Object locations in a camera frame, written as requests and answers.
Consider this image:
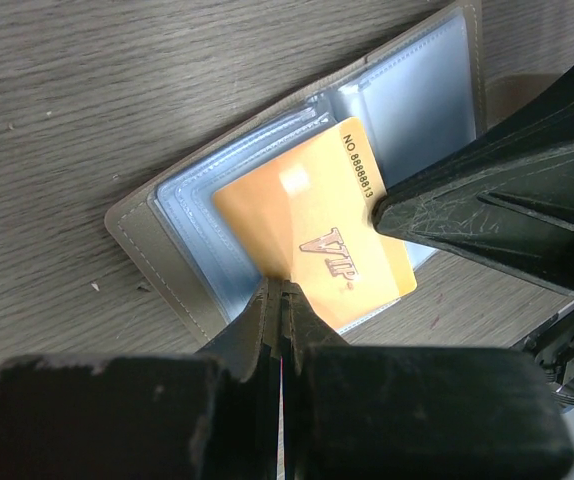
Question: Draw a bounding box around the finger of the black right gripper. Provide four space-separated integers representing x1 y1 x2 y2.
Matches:
372 66 574 296

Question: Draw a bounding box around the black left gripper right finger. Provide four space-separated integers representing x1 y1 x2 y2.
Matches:
281 282 574 479

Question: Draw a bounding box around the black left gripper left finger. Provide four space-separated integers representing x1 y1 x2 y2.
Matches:
0 280 281 479

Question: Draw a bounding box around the grey card holder wallet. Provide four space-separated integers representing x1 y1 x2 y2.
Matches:
105 1 486 344

